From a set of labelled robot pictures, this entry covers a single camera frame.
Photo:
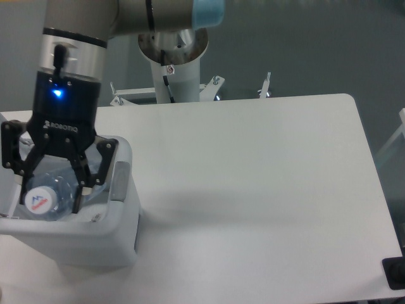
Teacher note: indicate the crushed clear plastic bottle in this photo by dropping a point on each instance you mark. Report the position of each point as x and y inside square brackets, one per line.
[51, 191]

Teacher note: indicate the white trash can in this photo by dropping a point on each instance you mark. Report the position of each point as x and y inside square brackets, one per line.
[110, 242]

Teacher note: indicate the white plastic packaging bag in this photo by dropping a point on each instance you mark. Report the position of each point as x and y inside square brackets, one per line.
[91, 213]

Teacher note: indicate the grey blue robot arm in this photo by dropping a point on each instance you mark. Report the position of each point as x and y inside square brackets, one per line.
[76, 33]

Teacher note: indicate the white frame at right edge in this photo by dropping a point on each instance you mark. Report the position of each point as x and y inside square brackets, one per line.
[392, 145]

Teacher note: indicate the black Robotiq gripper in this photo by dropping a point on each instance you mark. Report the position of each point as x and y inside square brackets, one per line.
[62, 124]

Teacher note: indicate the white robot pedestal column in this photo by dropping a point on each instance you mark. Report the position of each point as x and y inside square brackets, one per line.
[176, 54]

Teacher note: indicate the black device at table edge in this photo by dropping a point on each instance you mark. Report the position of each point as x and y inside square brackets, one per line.
[394, 272]

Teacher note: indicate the white trash can lid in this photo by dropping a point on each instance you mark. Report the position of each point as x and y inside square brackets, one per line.
[10, 195]

